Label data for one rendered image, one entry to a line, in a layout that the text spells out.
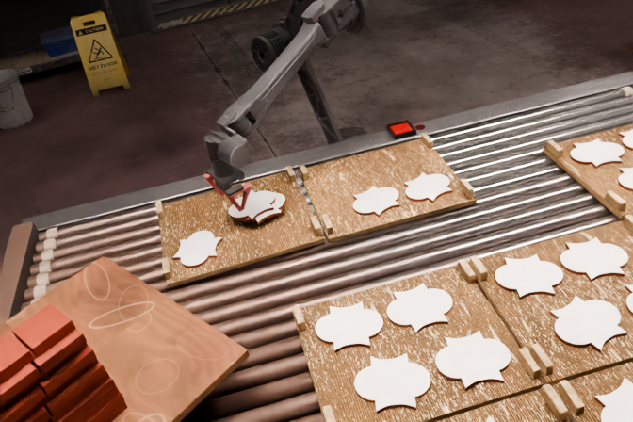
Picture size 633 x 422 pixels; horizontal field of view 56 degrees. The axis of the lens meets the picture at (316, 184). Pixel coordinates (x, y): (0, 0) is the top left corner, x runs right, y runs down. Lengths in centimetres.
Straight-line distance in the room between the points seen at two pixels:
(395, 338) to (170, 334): 45
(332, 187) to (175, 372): 75
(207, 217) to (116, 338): 53
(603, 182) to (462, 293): 56
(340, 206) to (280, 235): 19
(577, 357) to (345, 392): 45
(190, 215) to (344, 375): 72
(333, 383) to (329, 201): 60
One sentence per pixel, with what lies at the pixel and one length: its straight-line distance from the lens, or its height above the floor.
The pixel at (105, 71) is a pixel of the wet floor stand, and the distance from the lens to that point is 510.
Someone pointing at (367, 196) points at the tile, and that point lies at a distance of 164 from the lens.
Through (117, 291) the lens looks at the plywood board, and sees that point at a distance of 140.
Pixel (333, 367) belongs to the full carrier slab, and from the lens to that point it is 125.
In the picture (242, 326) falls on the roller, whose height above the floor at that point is 91.
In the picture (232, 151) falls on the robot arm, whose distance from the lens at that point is 142.
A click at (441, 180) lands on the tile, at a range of 168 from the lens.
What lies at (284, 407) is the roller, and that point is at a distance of 123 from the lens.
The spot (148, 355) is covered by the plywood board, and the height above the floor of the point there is 104.
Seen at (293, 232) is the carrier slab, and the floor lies 94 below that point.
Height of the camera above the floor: 191
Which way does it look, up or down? 34 degrees down
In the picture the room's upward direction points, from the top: 9 degrees counter-clockwise
